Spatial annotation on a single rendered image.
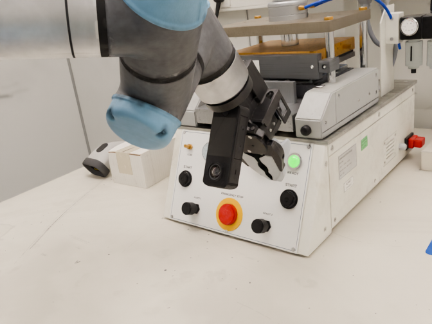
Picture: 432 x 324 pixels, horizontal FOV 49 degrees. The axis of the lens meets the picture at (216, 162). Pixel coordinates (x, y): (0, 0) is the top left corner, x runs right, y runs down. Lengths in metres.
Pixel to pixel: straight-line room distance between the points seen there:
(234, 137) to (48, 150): 1.81
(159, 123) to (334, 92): 0.42
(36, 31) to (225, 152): 0.32
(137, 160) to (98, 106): 1.20
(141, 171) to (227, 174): 0.56
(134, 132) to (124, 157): 0.69
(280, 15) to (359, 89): 0.21
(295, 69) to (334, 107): 0.12
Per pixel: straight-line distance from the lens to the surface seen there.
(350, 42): 1.02
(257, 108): 0.67
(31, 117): 2.31
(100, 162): 1.28
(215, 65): 0.57
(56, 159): 2.40
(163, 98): 0.47
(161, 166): 1.20
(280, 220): 0.83
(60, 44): 0.40
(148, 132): 0.48
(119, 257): 0.90
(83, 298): 0.81
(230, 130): 0.62
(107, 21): 0.39
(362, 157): 0.95
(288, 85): 0.88
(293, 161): 0.80
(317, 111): 0.80
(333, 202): 0.86
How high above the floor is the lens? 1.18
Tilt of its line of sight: 20 degrees down
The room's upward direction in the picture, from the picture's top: 8 degrees counter-clockwise
